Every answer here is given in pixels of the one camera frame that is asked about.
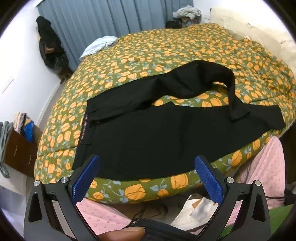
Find black pants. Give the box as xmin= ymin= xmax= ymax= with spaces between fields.
xmin=72 ymin=60 xmax=285 ymax=181

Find person's left hand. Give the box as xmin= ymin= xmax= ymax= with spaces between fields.
xmin=98 ymin=226 xmax=145 ymax=241

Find pink dotted pyjama legs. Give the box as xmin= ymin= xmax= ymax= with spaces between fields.
xmin=76 ymin=137 xmax=285 ymax=235

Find brown wooden drawer cabinet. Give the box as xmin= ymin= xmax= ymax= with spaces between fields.
xmin=4 ymin=129 xmax=38 ymax=178

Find stack of colourful clothes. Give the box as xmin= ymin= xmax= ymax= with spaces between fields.
xmin=14 ymin=111 xmax=34 ymax=143

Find green floral bed quilt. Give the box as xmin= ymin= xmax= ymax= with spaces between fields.
xmin=34 ymin=24 xmax=295 ymax=204

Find light blue folded cloth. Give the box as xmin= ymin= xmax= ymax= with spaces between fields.
xmin=79 ymin=36 xmax=118 ymax=61

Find cream pillow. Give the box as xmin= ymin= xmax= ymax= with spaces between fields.
xmin=210 ymin=6 xmax=295 ymax=73

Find blue-grey curtain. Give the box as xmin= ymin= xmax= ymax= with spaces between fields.
xmin=37 ymin=0 xmax=193 ymax=70

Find grey cloth pile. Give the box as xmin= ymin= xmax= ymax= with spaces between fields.
xmin=173 ymin=5 xmax=202 ymax=20

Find black clothes hanging on wall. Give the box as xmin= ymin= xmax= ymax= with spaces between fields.
xmin=36 ymin=16 xmax=73 ymax=84

